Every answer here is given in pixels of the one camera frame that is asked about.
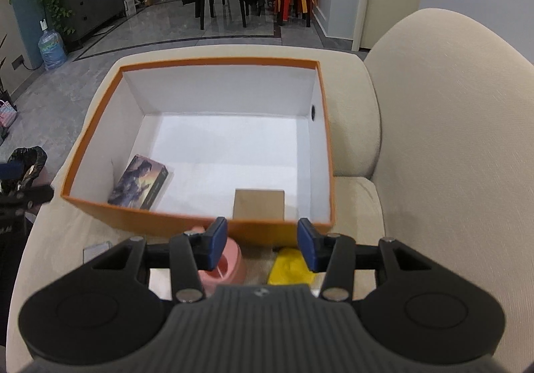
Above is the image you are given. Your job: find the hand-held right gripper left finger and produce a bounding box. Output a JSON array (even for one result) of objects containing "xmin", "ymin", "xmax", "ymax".
[{"xmin": 89, "ymin": 217, "xmax": 228, "ymax": 303}]

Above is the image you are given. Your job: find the dark grey cabinet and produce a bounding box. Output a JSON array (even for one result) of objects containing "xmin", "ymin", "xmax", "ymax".
[{"xmin": 58, "ymin": 0, "xmax": 126, "ymax": 52}]

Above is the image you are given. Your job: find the black dining chair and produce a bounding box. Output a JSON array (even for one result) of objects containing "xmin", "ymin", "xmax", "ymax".
[{"xmin": 194, "ymin": 0, "xmax": 251, "ymax": 30}]

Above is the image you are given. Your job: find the pink woven bag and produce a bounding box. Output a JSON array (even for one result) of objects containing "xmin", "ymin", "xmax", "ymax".
[{"xmin": 0, "ymin": 100, "xmax": 18, "ymax": 129}]

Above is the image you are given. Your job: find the beige fabric sofa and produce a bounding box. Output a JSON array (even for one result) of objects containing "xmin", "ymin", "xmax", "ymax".
[{"xmin": 6, "ymin": 8, "xmax": 534, "ymax": 373}]

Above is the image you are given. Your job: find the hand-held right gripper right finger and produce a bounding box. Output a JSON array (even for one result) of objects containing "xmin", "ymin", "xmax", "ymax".
[{"xmin": 297, "ymin": 218, "xmax": 435, "ymax": 302}]

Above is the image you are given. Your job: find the yellow tape measure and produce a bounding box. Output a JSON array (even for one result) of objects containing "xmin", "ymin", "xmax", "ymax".
[{"xmin": 267, "ymin": 247, "xmax": 318, "ymax": 286}]

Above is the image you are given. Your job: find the large blue water bottle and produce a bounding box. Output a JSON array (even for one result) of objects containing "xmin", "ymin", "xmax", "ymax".
[{"xmin": 38, "ymin": 28, "xmax": 67, "ymax": 71}]

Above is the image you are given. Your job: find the brown cardboard piece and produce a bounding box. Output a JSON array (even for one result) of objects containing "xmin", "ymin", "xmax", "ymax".
[{"xmin": 233, "ymin": 188, "xmax": 286, "ymax": 221}]

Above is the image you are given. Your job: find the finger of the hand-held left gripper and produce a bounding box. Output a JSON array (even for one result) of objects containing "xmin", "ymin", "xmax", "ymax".
[{"xmin": 0, "ymin": 185, "xmax": 55, "ymax": 216}]

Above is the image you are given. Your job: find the orange cardboard box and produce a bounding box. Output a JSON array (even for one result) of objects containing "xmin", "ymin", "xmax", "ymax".
[{"xmin": 60, "ymin": 57, "xmax": 336, "ymax": 246}]

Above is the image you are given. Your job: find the dark illustrated card box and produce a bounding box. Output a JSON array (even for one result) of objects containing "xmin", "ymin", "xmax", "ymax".
[{"xmin": 107, "ymin": 155, "xmax": 170, "ymax": 210}]

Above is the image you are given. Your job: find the black trash bag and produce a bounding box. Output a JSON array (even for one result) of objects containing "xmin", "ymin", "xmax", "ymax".
[{"xmin": 0, "ymin": 146, "xmax": 48, "ymax": 194}]

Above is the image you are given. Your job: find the pink cup with spout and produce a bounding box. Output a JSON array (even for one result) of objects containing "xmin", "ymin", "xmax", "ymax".
[{"xmin": 190, "ymin": 226, "xmax": 247, "ymax": 285}]

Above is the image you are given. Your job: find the clear plastic box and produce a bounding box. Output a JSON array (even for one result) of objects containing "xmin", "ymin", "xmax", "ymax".
[{"xmin": 82, "ymin": 241, "xmax": 112, "ymax": 266}]

